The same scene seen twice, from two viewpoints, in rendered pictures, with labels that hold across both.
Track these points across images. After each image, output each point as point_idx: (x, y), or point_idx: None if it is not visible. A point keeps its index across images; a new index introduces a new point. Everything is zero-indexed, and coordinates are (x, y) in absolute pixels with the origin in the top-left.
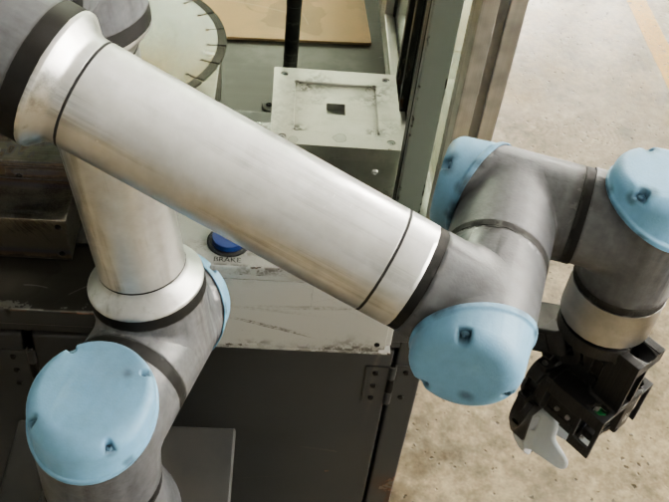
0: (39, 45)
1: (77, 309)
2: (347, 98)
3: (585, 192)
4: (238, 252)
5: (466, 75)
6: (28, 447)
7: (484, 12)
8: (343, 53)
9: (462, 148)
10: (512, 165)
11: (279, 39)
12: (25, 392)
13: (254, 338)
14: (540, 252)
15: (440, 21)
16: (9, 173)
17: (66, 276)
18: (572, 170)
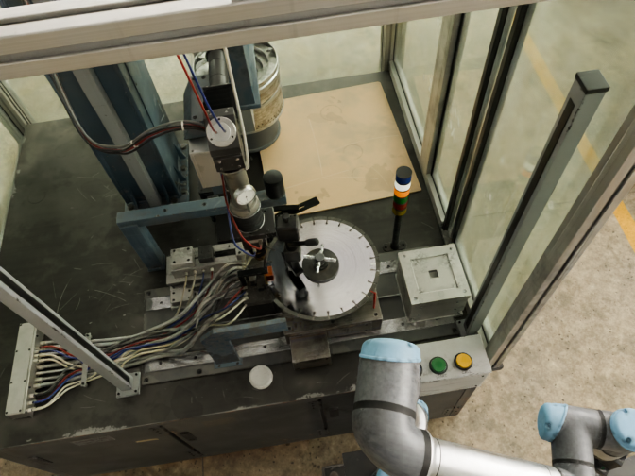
0: (426, 468)
1: (343, 391)
2: (437, 264)
3: (603, 433)
4: (420, 375)
5: (520, 316)
6: (351, 466)
7: (530, 304)
8: (410, 200)
9: (553, 419)
10: (574, 425)
11: (376, 199)
12: (315, 409)
13: (423, 394)
14: (592, 467)
15: (498, 279)
16: (297, 335)
17: (332, 374)
18: (596, 422)
